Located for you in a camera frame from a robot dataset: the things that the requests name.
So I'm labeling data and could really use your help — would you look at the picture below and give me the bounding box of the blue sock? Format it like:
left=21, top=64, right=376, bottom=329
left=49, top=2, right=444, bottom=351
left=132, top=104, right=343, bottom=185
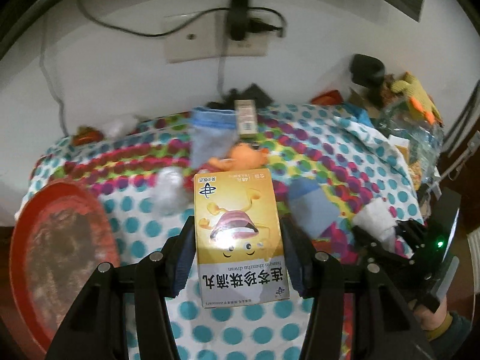
left=189, top=107, right=239, bottom=168
left=287, top=177, right=340, bottom=240

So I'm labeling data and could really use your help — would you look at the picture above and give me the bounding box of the yellow medicine box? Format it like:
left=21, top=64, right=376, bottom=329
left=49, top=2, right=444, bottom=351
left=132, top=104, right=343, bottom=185
left=193, top=168, right=290, bottom=308

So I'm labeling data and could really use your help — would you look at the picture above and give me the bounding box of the white sock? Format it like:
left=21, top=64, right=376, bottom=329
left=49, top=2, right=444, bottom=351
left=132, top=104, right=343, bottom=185
left=153, top=166, right=190, bottom=215
left=352, top=197, right=396, bottom=253

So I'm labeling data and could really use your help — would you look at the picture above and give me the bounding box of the tall beige QR box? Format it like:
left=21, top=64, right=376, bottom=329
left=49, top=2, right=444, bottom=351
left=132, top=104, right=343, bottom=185
left=234, top=99, right=258, bottom=139

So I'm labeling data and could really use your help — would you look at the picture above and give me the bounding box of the operator hand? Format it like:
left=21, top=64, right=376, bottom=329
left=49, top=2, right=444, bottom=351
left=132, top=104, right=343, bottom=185
left=412, top=297, right=452, bottom=332

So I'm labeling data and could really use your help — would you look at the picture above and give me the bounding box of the red round tray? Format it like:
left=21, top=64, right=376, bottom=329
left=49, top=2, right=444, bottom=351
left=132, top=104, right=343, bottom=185
left=9, top=179, right=120, bottom=352

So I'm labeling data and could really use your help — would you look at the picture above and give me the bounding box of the polka dot bed sheet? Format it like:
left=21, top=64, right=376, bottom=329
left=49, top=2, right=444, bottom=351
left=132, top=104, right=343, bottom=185
left=12, top=104, right=422, bottom=359

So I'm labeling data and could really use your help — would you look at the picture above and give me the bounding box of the clear plastic bag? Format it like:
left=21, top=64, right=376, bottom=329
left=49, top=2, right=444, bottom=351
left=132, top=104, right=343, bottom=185
left=373, top=100, right=444, bottom=184

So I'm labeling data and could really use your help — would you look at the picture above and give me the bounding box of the yellow knitted dinosaur toy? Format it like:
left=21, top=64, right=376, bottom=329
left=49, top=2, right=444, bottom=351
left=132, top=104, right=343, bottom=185
left=391, top=72, right=443, bottom=126

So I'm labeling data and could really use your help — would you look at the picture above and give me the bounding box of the small red wrapper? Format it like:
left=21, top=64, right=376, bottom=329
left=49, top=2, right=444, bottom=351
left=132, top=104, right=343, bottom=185
left=72, top=126, right=104, bottom=146

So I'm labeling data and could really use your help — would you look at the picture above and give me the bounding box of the white crumpled tissue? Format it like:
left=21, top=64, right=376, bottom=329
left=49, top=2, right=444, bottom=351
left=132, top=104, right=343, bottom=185
left=99, top=115, right=139, bottom=139

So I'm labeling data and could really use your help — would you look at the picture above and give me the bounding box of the black crumpled plastic bag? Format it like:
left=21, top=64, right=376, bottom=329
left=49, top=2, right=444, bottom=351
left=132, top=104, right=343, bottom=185
left=206, top=84, right=273, bottom=110

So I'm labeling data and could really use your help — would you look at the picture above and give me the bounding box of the black power adapter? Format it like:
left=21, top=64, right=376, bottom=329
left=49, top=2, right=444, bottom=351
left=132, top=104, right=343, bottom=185
left=226, top=0, right=250, bottom=41

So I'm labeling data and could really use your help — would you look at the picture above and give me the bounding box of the blue sock by wall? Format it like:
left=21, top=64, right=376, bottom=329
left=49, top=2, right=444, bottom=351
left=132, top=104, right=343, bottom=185
left=189, top=107, right=239, bottom=168

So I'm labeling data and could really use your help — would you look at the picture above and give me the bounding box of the black plug with cable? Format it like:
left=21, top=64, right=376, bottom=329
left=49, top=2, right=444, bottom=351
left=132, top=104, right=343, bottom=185
left=247, top=7, right=288, bottom=38

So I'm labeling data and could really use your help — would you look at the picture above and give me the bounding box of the white wall socket plate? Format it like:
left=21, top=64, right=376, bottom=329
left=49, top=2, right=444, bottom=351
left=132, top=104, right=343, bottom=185
left=163, top=12, right=270, bottom=63

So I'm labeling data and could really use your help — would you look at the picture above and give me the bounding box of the black power cable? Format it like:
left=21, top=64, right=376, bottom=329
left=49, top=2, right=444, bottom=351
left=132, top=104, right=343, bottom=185
left=74, top=0, right=234, bottom=38

